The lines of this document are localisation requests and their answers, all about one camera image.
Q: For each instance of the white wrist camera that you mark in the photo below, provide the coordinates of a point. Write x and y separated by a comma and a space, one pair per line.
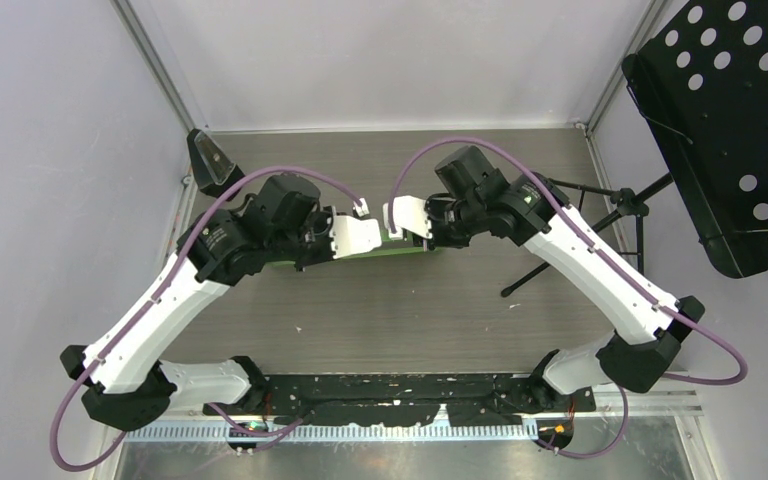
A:
356, 232
407, 214

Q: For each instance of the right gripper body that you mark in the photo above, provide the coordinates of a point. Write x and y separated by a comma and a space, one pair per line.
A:
453, 222

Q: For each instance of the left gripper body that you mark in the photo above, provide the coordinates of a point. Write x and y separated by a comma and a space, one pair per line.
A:
312, 243

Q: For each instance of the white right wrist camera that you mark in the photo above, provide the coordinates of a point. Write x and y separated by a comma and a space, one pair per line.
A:
407, 214

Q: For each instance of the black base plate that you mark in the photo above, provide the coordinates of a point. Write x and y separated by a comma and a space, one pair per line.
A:
401, 400

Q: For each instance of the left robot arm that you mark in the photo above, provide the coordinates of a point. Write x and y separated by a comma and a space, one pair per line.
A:
122, 378

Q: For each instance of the wooden picture frame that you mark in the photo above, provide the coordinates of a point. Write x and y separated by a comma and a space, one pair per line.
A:
408, 244

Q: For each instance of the black wedge object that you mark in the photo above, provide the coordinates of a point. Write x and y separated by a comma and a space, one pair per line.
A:
213, 171

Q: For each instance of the black music stand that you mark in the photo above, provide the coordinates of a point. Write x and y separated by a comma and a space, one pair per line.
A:
701, 85

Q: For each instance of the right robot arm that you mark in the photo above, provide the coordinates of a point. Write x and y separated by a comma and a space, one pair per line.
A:
532, 213

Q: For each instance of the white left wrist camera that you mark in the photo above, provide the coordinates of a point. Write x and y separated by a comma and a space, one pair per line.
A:
356, 232

